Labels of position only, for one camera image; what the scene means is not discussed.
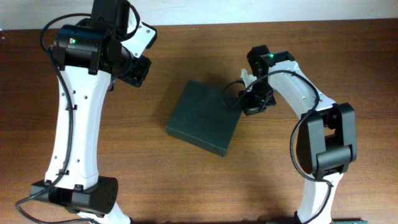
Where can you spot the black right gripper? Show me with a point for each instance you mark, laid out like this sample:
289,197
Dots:
258,101

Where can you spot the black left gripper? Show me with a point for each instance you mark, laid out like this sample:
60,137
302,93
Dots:
137,72

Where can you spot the black box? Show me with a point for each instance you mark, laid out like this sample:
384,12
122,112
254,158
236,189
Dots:
200,118

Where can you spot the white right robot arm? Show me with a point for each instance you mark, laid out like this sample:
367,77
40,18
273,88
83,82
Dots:
322,144

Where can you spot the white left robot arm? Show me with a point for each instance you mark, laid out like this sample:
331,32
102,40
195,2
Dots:
104,46

